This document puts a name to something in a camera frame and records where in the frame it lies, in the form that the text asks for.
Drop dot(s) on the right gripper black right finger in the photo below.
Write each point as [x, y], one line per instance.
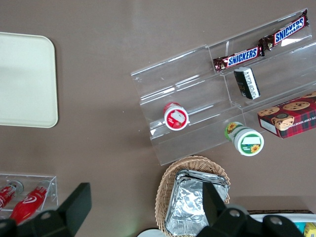
[212, 202]

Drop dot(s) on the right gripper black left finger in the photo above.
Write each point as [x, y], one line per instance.
[76, 200]

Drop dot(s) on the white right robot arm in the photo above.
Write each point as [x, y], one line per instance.
[149, 233]

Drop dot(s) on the white rectangular snack tray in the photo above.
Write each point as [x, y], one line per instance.
[256, 217]

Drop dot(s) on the oval light wicker basket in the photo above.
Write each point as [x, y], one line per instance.
[168, 180]

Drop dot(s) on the beige rectangular tray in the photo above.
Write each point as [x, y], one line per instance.
[27, 81]

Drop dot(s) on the stacked aluminium foil containers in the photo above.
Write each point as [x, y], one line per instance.
[187, 202]

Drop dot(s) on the clear acrylic bottle rack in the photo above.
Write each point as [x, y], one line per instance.
[53, 182]

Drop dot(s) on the red cola bottle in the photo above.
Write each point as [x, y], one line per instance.
[7, 195]
[27, 203]

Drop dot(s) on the green sunflower yogurt cup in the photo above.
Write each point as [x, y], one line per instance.
[247, 143]

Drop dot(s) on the teal snack packet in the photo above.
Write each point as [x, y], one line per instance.
[300, 227]

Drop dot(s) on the red strawberry yogurt cup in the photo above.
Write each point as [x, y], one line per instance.
[176, 118]

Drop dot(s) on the yellow snack packet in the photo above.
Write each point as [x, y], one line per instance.
[311, 229]

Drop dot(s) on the clear acrylic stepped shelf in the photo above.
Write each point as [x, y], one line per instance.
[197, 93]

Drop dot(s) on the red plaid cookie box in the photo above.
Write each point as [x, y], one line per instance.
[296, 116]

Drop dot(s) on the black and white small box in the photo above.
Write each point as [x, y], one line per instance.
[247, 82]

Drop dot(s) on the brown snickers bar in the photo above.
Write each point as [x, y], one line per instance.
[240, 58]
[286, 32]

